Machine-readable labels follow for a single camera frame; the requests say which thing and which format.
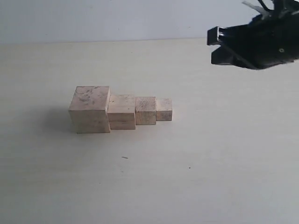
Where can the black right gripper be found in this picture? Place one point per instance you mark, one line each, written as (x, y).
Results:
(257, 45)

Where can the smallest wooden cube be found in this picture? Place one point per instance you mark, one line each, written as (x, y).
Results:
(164, 109)

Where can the third largest wooden cube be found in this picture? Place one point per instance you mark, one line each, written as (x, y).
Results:
(145, 110)

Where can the second largest wooden cube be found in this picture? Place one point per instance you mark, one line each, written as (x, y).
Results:
(121, 112)

